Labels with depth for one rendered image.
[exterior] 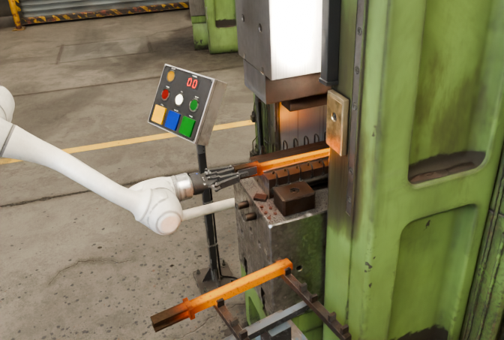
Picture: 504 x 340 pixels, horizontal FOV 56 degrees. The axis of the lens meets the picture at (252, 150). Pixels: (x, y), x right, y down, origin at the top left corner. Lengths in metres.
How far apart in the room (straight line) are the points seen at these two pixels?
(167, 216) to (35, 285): 1.71
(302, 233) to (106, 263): 1.61
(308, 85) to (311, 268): 0.65
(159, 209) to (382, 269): 0.68
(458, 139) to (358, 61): 0.41
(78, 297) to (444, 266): 1.88
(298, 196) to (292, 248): 0.19
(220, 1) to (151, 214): 5.20
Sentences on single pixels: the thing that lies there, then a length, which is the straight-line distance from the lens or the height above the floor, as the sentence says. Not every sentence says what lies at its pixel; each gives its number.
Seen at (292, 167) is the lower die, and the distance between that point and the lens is 1.70.
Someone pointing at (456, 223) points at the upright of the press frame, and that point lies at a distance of 1.68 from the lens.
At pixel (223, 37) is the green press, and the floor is 0.22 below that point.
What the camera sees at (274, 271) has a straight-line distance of 1.35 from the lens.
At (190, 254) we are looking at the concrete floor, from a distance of 2.90.
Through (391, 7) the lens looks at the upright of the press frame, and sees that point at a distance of 1.13.
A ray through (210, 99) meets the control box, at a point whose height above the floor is 1.12.
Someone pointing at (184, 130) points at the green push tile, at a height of 0.99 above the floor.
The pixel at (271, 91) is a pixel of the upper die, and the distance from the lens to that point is 1.49.
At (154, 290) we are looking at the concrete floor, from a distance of 2.73.
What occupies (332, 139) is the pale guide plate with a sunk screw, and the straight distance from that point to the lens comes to 1.40.
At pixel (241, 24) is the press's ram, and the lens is 1.61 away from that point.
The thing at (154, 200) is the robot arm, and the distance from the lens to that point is 1.42.
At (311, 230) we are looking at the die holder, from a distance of 1.63.
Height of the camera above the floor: 1.85
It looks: 28 degrees down
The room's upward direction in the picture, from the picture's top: 3 degrees counter-clockwise
